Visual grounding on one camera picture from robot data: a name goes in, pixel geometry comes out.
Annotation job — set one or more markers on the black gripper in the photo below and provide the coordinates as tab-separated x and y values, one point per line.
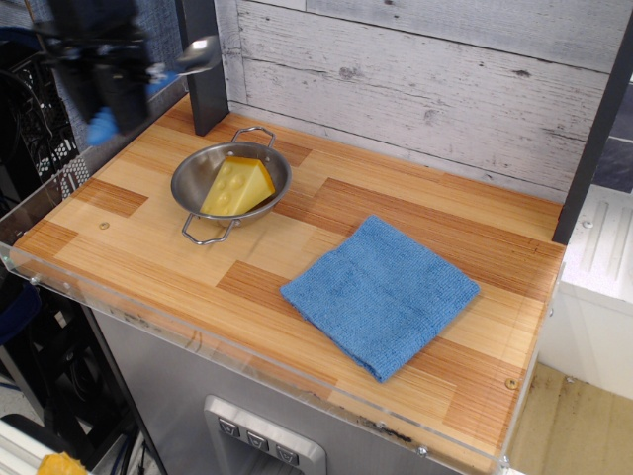
97	35

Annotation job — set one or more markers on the blue-handled metal spoon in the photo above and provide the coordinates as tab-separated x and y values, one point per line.
196	57

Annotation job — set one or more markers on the yellow toy cheese wedge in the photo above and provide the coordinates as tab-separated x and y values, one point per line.
240	185

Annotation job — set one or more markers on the blue folded cloth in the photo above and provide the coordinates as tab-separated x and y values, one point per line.
381	297

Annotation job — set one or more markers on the silver dispenser button panel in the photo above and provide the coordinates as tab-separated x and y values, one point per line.
262	438

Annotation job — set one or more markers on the yellow object bottom left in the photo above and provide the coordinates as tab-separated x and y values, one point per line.
60	464

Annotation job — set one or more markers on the black crate with cables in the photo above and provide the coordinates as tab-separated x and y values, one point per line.
36	137

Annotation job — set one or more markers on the dark left support post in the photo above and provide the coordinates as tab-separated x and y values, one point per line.
207	89

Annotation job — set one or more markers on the dark support post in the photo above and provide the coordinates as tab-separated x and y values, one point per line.
609	105
207	89

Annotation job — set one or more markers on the steel bowl with handles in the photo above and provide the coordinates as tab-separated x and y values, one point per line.
192	179

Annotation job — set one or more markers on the clear acrylic guard rail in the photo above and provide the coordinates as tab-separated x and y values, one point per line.
190	324

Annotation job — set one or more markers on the dark right support post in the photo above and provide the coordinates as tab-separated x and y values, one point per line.
609	105

